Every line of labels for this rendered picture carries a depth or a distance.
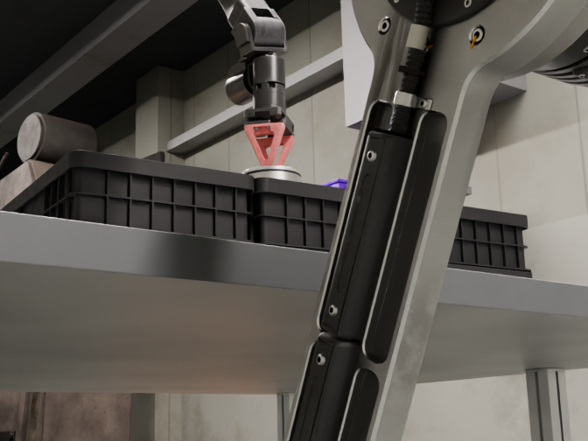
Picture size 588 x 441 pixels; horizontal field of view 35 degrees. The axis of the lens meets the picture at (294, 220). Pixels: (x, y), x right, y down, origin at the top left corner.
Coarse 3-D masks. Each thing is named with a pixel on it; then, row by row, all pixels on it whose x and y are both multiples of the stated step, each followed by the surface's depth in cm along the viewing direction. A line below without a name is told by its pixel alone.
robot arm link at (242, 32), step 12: (240, 24) 158; (240, 36) 159; (252, 36) 158; (240, 48) 160; (252, 48) 158; (264, 48) 159; (276, 48) 161; (240, 60) 163; (252, 60) 164; (228, 72) 167; (240, 72) 165; (228, 84) 166; (240, 84) 163; (228, 96) 167; (240, 96) 165; (252, 96) 164
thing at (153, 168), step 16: (64, 160) 132; (80, 160) 129; (96, 160) 131; (112, 160) 132; (128, 160) 133; (144, 160) 135; (48, 176) 138; (160, 176) 135; (176, 176) 137; (192, 176) 138; (208, 176) 140; (224, 176) 141; (240, 176) 143; (32, 192) 144; (16, 208) 152
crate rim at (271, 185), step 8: (256, 184) 145; (264, 184) 145; (272, 184) 146; (280, 184) 146; (288, 184) 147; (296, 184) 148; (304, 184) 149; (312, 184) 150; (280, 192) 146; (288, 192) 147; (296, 192) 148; (304, 192) 149; (312, 192) 149; (320, 192) 150; (328, 192) 151; (336, 192) 152; (336, 200) 152
